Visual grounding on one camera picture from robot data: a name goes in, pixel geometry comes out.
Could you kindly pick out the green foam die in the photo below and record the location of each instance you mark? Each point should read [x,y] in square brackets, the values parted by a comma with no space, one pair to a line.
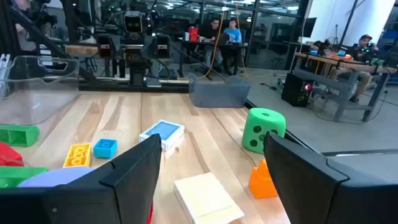
[278,123]

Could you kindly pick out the black desk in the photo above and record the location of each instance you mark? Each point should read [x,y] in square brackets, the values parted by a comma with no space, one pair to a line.
[217,45]

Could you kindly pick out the orange toy brick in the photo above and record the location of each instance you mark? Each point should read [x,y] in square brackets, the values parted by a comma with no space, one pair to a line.
[261,183]

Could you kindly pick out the long green toy brick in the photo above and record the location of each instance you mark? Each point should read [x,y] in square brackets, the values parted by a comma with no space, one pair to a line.
[15,177]

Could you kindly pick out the blue white playing card box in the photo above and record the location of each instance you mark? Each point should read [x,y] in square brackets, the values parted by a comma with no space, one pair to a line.
[161,130]

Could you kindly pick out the grey translucent plastic bin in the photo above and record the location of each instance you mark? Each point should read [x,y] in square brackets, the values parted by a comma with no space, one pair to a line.
[217,93]

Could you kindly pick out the long yellow toy brick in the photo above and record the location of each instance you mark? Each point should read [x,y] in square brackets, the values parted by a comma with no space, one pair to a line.
[77,155]

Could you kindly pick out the person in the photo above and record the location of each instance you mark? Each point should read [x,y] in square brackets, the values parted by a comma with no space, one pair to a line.
[233,34]
[213,31]
[363,46]

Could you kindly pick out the black monitor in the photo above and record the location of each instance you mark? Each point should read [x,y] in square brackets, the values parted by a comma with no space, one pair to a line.
[310,27]

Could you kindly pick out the clear plastic bin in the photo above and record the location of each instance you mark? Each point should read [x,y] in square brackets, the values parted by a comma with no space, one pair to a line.
[37,93]

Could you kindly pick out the short green toy brick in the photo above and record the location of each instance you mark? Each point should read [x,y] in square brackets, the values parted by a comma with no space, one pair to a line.
[18,135]

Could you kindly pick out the small blue toy brick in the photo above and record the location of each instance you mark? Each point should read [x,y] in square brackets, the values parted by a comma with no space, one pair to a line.
[105,148]

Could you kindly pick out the red container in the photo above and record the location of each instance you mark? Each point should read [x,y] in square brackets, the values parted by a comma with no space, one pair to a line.
[193,34]

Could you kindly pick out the purple foam die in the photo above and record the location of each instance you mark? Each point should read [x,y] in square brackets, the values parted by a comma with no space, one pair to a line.
[56,177]

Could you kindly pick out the red toy brick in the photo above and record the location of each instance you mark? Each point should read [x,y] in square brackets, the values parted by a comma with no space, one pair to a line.
[150,214]
[9,155]

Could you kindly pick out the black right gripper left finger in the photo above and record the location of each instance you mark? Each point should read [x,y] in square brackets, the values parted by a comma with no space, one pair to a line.
[93,199]

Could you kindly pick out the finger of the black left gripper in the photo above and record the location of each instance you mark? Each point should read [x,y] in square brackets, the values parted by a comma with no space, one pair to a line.
[163,46]
[104,46]

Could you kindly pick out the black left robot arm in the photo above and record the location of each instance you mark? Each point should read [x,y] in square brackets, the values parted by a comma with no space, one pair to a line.
[138,73]

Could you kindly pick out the grey metal workbench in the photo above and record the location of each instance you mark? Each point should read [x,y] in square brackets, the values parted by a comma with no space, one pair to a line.
[342,63]

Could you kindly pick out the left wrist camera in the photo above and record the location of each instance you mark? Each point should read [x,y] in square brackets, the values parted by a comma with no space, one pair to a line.
[133,23]

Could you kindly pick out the black computer tower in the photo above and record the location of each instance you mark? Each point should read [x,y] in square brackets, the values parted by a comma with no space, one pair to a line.
[295,90]

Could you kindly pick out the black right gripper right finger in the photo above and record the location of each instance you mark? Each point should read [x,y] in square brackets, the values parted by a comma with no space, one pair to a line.
[326,193]

